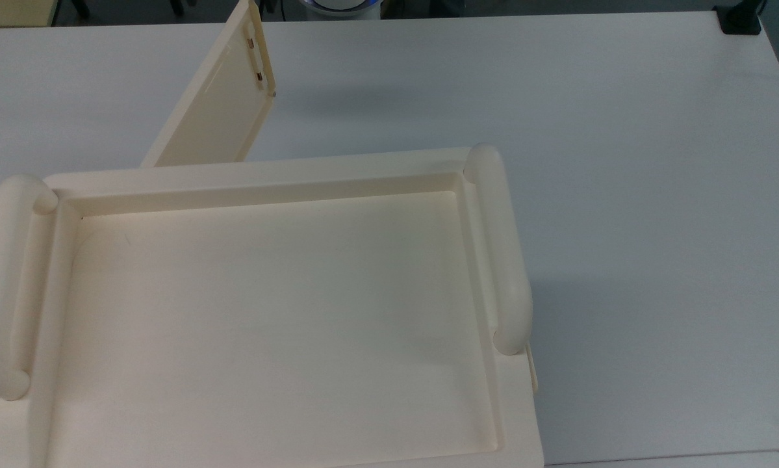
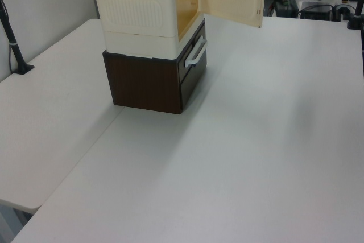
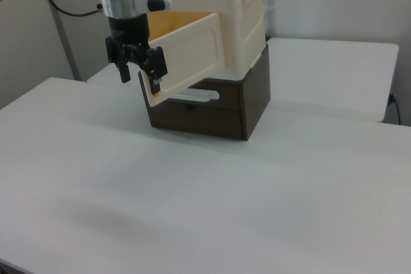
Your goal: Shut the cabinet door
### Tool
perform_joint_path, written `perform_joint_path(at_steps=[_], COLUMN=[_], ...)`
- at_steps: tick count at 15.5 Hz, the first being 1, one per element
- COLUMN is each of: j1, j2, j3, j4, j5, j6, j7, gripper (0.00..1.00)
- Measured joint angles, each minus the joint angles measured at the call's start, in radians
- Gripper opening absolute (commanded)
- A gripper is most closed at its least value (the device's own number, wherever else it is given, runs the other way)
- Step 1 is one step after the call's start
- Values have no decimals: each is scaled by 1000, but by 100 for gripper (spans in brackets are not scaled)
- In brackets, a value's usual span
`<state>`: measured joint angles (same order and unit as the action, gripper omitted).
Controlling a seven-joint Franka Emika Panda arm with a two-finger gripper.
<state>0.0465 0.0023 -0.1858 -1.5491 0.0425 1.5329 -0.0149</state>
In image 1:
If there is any white robot base blue ring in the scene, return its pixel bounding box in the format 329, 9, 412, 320
298, 0, 383, 21

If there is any cream cabinet door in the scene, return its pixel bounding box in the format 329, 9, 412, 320
141, 0, 277, 168

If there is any yellow wooden table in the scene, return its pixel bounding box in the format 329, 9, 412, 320
0, 0, 59, 28

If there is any cream door handle bar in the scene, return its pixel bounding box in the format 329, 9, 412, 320
243, 21, 268, 90

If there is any cream plastic storage cabinet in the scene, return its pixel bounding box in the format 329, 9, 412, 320
0, 144, 546, 468

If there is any black table clamp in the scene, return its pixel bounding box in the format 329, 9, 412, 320
716, 2, 764, 36

